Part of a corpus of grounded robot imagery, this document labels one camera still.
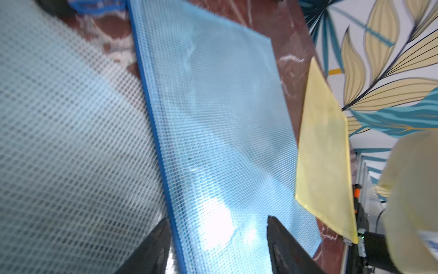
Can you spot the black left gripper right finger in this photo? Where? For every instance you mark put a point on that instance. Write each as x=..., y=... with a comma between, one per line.
x=286, y=254

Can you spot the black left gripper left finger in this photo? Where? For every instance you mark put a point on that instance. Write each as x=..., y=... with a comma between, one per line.
x=152, y=254

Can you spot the yellow mesh document bag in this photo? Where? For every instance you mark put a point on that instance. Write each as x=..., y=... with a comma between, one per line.
x=324, y=180

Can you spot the blue mesh document bag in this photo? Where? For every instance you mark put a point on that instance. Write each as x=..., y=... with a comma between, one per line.
x=225, y=141

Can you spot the cream wiping cloth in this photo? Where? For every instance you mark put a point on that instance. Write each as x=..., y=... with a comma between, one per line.
x=409, y=181

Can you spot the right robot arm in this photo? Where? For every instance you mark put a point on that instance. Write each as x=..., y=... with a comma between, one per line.
x=370, y=253

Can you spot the white blue-edged mesh document bag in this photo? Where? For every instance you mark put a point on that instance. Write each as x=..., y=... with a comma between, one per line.
x=80, y=183

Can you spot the orange screwdriver right side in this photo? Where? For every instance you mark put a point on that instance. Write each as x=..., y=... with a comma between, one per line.
x=356, y=194

